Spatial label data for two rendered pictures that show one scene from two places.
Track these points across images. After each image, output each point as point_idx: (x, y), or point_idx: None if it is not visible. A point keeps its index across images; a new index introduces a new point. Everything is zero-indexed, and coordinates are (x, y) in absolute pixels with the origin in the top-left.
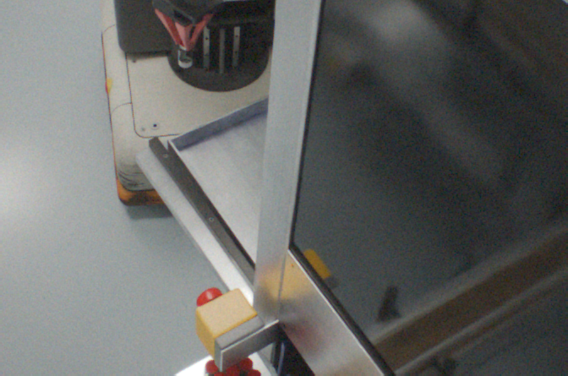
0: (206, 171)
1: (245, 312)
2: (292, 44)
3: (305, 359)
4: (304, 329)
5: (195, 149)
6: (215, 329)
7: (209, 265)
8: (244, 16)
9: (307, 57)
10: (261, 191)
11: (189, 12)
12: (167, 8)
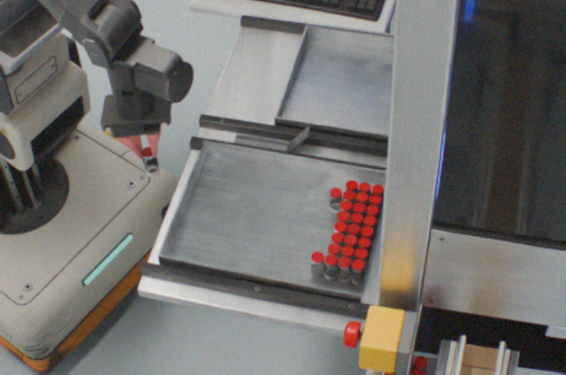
0: (207, 257)
1: (396, 316)
2: (427, 37)
3: (466, 310)
4: (463, 285)
5: (179, 248)
6: (390, 344)
7: (286, 325)
8: (65, 129)
9: (449, 38)
10: (386, 198)
11: (158, 116)
12: (133, 127)
